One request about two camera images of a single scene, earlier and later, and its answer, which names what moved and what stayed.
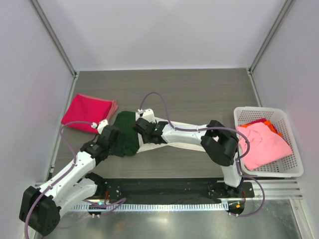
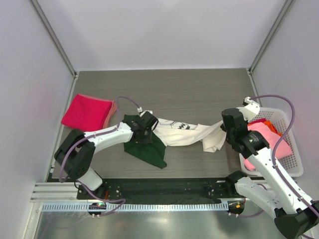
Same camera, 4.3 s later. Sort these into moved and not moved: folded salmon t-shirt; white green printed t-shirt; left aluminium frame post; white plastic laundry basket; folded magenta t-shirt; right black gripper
Moved: right black gripper; white green printed t-shirt
Not moved: folded magenta t-shirt; white plastic laundry basket; left aluminium frame post; folded salmon t-shirt
